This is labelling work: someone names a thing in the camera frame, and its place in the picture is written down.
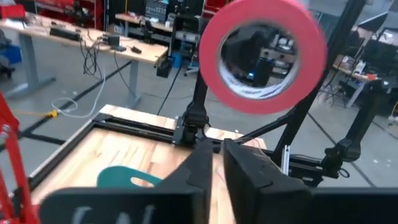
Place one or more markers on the pink tape roll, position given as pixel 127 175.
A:
pixel 211 62

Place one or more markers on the teal plastic bin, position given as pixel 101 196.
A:
pixel 115 177

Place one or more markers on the small black box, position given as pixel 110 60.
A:
pixel 113 40

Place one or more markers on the blue bin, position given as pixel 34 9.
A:
pixel 12 54

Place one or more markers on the black computer tower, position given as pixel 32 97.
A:
pixel 262 73

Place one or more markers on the cluttered wooden desk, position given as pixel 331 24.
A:
pixel 354 74

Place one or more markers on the red toolbox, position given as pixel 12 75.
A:
pixel 12 12

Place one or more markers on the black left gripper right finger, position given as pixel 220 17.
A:
pixel 258 186

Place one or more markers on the long black desk device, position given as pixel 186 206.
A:
pixel 65 33

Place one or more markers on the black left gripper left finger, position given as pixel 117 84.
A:
pixel 199 168

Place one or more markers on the red desk lamp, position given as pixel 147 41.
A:
pixel 15 161

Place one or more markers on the black metal table frame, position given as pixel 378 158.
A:
pixel 133 127

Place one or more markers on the wooden desk grey legs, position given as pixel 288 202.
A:
pixel 146 51

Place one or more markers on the silver aluminium bracket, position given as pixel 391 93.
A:
pixel 285 158

